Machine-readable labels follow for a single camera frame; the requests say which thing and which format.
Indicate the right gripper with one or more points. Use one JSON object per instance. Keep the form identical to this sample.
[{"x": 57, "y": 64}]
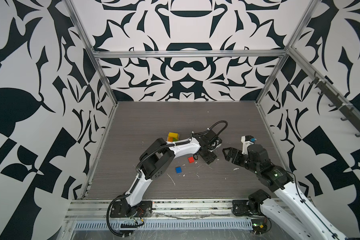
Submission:
[{"x": 237, "y": 153}]

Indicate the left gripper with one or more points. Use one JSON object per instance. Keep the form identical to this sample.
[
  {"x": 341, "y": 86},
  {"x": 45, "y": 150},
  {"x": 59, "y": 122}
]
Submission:
[{"x": 211, "y": 159}]

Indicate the yellow arch wood block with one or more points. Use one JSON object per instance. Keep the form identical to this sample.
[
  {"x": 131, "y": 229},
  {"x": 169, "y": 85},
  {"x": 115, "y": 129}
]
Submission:
[{"x": 173, "y": 135}]

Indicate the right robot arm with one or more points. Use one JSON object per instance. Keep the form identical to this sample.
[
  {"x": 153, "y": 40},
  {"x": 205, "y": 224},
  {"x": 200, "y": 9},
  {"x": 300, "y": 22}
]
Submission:
[{"x": 305, "y": 222}]

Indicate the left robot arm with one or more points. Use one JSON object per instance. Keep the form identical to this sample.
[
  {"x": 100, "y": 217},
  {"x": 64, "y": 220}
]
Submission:
[{"x": 157, "y": 158}]

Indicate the red cube wood block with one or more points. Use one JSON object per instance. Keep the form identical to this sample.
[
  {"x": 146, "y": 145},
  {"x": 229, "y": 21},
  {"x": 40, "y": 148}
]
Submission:
[{"x": 191, "y": 160}]

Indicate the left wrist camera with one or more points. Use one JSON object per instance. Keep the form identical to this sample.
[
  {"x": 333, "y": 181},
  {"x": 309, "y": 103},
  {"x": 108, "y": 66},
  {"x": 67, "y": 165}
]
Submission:
[{"x": 217, "y": 143}]

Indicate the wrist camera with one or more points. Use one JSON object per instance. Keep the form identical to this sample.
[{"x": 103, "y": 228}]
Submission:
[
  {"x": 217, "y": 143},
  {"x": 247, "y": 141}
]

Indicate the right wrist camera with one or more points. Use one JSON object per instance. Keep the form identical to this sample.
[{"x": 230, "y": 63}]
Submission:
[{"x": 247, "y": 141}]

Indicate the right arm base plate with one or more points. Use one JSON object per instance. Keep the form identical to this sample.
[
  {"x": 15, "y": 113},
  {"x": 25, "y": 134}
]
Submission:
[{"x": 244, "y": 208}]

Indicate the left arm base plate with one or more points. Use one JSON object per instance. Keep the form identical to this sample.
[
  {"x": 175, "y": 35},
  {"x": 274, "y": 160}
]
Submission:
[{"x": 121, "y": 209}]

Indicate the aluminium front rail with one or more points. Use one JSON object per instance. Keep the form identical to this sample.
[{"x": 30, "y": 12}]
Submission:
[{"x": 167, "y": 215}]

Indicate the aluminium frame crossbar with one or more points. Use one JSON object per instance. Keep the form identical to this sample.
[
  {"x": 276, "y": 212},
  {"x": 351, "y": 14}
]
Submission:
[{"x": 189, "y": 54}]

